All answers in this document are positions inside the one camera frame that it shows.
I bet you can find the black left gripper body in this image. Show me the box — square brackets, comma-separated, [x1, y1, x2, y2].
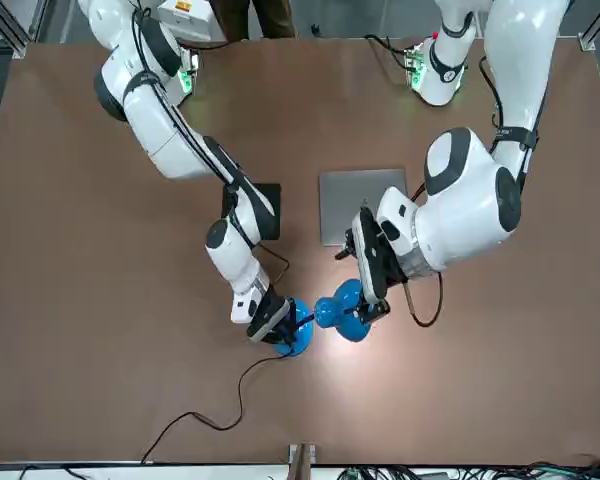
[350, 206, 407, 305]

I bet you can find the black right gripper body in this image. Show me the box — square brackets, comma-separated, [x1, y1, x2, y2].
[246, 293, 292, 345]

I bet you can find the blue desk lamp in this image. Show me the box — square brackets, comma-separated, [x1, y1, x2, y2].
[273, 278, 377, 358]

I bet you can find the grey closed laptop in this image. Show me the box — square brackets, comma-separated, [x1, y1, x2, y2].
[318, 168, 409, 248]

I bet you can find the black mouse pad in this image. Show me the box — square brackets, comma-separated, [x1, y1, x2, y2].
[221, 182, 283, 241]

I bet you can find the person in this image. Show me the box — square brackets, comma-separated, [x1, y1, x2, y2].
[212, 0, 299, 42]

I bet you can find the white control box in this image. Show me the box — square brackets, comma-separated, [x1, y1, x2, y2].
[157, 0, 230, 47]

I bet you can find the thin brown wrist cable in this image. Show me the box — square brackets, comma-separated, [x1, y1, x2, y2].
[402, 272, 445, 329]

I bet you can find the dark brown lamp cord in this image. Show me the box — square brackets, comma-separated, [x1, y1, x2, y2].
[139, 352, 284, 465]

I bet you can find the aluminium frame post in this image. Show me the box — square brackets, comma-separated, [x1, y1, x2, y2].
[287, 442, 317, 480]

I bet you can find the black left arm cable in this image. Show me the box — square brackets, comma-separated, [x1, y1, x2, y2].
[363, 33, 416, 71]

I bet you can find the aluminium frame rail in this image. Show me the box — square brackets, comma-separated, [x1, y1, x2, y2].
[578, 19, 600, 52]
[0, 0, 46, 59]

